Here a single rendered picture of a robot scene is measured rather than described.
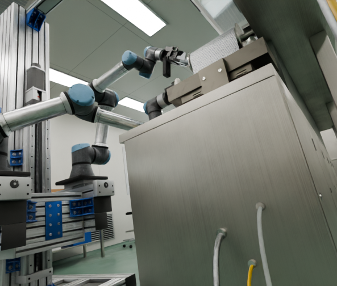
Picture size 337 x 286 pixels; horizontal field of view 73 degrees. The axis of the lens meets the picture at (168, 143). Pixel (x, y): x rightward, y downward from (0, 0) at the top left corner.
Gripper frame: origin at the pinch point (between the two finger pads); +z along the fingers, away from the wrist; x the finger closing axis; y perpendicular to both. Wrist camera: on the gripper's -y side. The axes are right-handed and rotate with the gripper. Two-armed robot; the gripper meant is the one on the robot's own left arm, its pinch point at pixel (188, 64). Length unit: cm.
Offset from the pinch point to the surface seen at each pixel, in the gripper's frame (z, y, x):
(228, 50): 23.8, 8.6, -5.9
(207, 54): 13.7, 5.2, -6.0
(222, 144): 52, -29, -32
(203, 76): 32.5, -10.0, -27.6
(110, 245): -193, -317, 208
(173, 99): 21.8, -21.3, -25.7
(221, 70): 38.9, -6.7, -28.0
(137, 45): -193, 39, 106
